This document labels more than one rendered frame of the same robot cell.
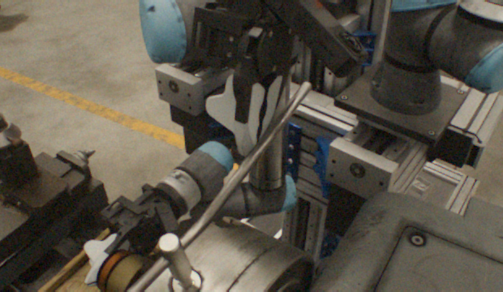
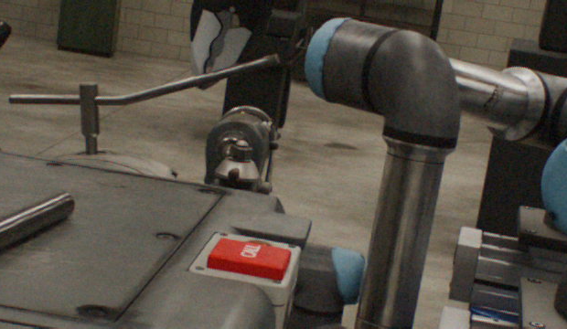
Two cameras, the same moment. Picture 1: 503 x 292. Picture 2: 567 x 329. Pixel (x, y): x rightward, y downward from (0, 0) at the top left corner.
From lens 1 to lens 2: 1.23 m
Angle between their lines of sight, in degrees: 62
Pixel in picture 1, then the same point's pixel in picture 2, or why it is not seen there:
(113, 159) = not seen: outside the picture
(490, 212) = (290, 221)
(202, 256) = (123, 155)
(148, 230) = not seen: hidden behind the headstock
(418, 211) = (252, 196)
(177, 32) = (320, 51)
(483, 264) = (197, 206)
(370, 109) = (529, 292)
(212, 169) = (317, 261)
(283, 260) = not seen: hidden behind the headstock
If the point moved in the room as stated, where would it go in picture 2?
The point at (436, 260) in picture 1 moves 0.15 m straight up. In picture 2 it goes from (184, 193) to (205, 44)
